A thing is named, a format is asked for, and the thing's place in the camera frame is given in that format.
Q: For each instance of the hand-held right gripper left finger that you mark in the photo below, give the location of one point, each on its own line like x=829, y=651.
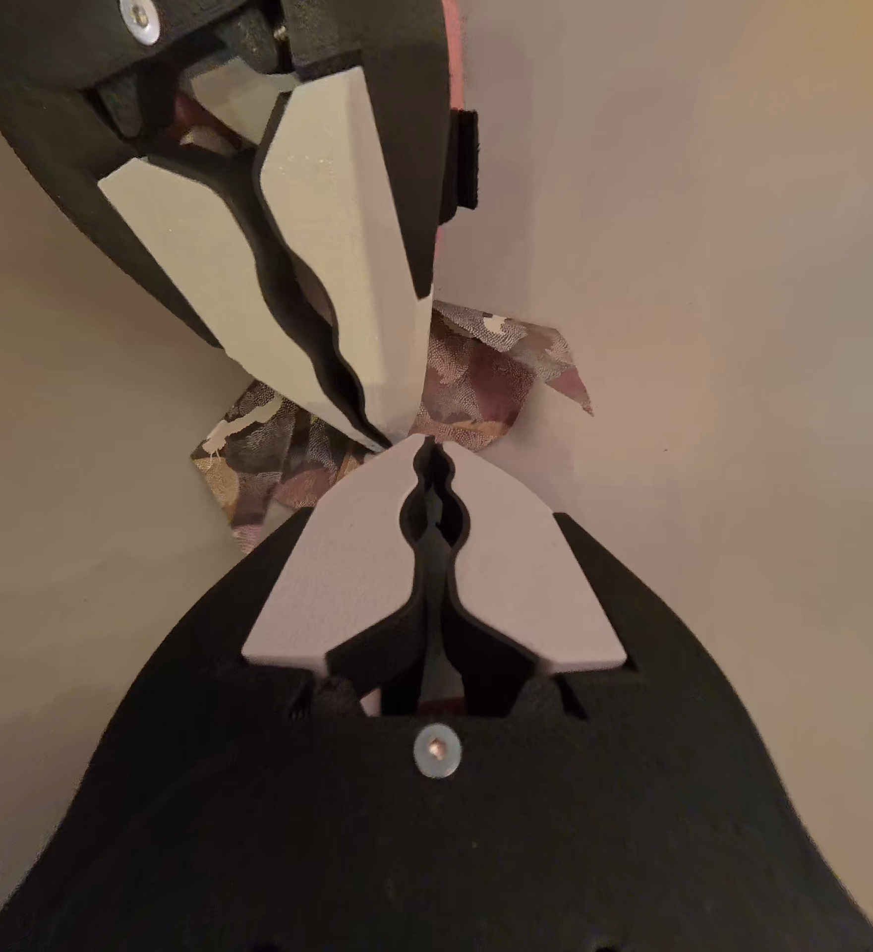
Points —
x=339, y=573

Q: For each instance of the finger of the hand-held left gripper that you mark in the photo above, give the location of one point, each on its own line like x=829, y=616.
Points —
x=183, y=245
x=347, y=223

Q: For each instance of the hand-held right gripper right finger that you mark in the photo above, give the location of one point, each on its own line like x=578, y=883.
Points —
x=533, y=587

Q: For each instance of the patterned origami paper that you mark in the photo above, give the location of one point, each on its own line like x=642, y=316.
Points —
x=473, y=372

